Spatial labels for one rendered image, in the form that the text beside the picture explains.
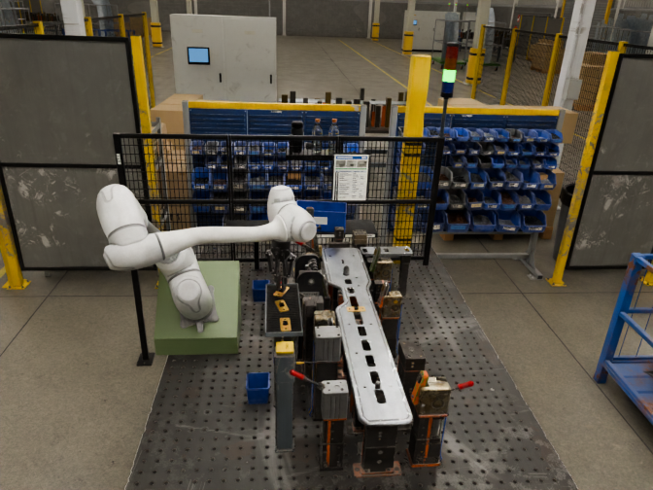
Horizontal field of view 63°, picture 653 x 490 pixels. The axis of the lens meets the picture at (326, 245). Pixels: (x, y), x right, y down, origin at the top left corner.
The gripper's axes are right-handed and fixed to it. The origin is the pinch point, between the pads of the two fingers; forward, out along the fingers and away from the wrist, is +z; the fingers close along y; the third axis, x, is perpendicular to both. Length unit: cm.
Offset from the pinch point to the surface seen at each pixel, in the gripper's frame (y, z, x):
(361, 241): 9, 18, 93
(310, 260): 2.0, 2.3, 28.9
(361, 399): 45, 20, -33
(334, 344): 29.0, 12.7, -15.4
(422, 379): 64, 11, -26
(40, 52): -240, -66, 129
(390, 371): 51, 20, -14
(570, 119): 135, -9, 401
